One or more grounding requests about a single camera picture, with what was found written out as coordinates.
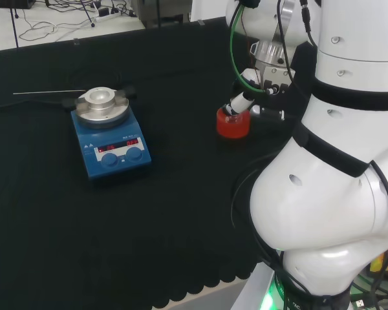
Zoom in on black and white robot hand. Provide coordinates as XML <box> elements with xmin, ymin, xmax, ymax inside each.
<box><xmin>224</xmin><ymin>46</ymin><xmax>316</xmax><ymax>122</ymax></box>

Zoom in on white power strip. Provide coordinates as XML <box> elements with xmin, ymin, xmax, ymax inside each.
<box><xmin>94</xmin><ymin>8</ymin><xmax>121</xmax><ymax>23</ymax></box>

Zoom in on black box device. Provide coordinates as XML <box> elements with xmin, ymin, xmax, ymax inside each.
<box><xmin>0</xmin><ymin>0</ymin><xmax>37</xmax><ymax>10</ymax></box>

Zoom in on blue heater with steel block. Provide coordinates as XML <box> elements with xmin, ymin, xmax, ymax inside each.
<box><xmin>61</xmin><ymin>85</ymin><xmax>152</xmax><ymax>181</ymax></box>

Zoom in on grey cabinet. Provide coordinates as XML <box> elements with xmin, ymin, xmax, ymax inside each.
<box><xmin>130</xmin><ymin>0</ymin><xmax>195</xmax><ymax>30</ymax></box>

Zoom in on orange-red flask support ring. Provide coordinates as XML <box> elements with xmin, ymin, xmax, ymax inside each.
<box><xmin>215</xmin><ymin>108</ymin><xmax>250</xmax><ymax>140</ymax></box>

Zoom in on metal temperature probe with cable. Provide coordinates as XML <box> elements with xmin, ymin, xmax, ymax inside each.
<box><xmin>0</xmin><ymin>88</ymin><xmax>87</xmax><ymax>109</ymax></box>

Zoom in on black table cloth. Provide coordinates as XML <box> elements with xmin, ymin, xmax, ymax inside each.
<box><xmin>0</xmin><ymin>15</ymin><xmax>314</xmax><ymax>310</ymax></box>

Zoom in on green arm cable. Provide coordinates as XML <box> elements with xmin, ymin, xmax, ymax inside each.
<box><xmin>229</xmin><ymin>0</ymin><xmax>272</xmax><ymax>95</ymax></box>

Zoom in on yellow stop button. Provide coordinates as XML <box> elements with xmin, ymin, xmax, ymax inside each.
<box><xmin>369</xmin><ymin>254</ymin><xmax>388</xmax><ymax>280</ymax></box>

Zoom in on white floor cable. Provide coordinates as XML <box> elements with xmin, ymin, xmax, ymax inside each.
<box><xmin>14</xmin><ymin>0</ymin><xmax>96</xmax><ymax>43</ymax></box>

